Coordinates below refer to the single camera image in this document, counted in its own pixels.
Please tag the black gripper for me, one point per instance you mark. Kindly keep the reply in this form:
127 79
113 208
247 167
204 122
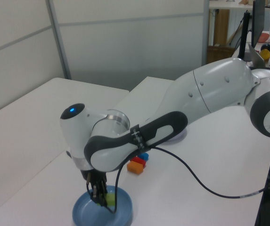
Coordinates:
95 177

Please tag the green block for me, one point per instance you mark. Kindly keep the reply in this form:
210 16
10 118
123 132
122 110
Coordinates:
111 200

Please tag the orange block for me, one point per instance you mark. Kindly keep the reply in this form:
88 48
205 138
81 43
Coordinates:
134 167

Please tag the red cylinder block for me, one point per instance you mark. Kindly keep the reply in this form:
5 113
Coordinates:
139 160

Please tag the blue block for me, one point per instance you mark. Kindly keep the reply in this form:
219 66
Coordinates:
144 156

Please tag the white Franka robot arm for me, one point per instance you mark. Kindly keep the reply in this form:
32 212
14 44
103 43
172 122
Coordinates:
219 89

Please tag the blue plate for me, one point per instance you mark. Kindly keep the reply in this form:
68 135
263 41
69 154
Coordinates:
87 212

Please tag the purple plate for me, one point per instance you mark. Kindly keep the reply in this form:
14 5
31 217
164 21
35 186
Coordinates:
180 137

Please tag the brown wooden cabinet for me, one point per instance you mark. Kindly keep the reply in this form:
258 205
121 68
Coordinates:
221 28

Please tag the grey metal plate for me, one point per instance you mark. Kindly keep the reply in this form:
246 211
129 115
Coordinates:
256 56

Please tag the black monitor pole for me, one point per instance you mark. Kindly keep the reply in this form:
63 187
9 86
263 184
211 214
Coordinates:
245 35

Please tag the yellow ball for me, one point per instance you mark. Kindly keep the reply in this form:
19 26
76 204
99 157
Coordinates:
265 55

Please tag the black ball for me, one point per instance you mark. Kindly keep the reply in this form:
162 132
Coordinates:
266 47

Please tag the red bowl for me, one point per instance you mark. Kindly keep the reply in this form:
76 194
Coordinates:
264 37

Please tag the black monitor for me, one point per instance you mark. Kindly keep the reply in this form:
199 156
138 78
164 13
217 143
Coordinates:
259 21

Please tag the grey partition post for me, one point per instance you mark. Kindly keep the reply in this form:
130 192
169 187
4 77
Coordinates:
59 40
206 30

